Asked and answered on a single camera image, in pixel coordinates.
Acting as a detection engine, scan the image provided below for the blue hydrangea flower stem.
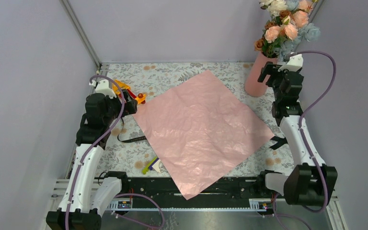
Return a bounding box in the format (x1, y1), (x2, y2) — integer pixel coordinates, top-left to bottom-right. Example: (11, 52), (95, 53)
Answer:
(275, 2), (321, 62)

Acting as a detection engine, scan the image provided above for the black ribbon with gold letters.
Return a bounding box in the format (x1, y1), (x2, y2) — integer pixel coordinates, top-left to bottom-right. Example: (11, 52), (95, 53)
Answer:
(117, 134), (288, 150)

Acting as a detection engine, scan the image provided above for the pink flower stem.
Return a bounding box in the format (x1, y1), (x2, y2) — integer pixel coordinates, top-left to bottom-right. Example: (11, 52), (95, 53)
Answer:
(263, 0), (317, 43)

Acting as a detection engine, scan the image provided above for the pink wrapping paper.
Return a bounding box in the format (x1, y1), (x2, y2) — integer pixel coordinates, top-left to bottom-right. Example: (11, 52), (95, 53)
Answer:
(134, 70), (274, 200)

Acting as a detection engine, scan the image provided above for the orange rose flower stem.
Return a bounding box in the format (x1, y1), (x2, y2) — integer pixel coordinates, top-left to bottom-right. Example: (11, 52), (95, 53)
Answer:
(264, 10), (292, 30)

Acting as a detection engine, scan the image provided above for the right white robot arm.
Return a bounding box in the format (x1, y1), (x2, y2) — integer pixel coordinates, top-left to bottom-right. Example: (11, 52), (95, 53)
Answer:
(255, 62), (338, 208)

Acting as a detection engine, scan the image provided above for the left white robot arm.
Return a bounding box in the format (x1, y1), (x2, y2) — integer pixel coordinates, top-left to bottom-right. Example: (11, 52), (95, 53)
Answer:
(46, 89), (138, 230)

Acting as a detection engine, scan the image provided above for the pink cylindrical vase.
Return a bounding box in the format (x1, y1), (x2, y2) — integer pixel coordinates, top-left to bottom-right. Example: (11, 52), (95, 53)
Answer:
(244, 52), (277, 97)

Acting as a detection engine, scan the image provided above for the floral patterned table mat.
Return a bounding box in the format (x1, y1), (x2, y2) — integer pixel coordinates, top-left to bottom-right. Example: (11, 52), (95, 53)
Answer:
(95, 62), (294, 177)

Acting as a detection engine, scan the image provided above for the green purple white toy block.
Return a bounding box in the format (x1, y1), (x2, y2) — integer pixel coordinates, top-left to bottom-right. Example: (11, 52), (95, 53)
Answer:
(142, 157), (161, 175)

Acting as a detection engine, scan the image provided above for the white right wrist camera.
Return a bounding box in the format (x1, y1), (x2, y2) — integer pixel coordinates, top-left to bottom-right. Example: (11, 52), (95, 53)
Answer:
(278, 53), (303, 72)

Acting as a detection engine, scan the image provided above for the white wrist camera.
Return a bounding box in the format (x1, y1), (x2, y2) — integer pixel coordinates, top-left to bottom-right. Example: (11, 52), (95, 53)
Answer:
(89, 80), (116, 99)
(278, 53), (303, 72)

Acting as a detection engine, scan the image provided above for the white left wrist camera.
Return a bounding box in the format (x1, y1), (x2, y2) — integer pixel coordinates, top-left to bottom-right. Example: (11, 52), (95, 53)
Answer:
(89, 80), (116, 99)

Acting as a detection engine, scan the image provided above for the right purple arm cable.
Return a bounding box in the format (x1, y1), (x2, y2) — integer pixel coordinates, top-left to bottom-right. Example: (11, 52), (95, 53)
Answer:
(272, 50), (337, 213)

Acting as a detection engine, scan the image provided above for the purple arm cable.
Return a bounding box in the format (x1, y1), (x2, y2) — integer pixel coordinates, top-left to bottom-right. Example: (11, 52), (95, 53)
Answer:
(64, 75), (166, 230)
(272, 50), (337, 213)

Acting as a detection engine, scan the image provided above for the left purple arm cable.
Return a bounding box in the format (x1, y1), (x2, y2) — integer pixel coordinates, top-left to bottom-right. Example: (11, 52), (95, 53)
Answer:
(64, 75), (166, 230)

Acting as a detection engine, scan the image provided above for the perforated metal front rail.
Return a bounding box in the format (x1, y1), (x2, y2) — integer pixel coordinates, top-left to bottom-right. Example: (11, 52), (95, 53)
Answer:
(105, 199), (271, 212)

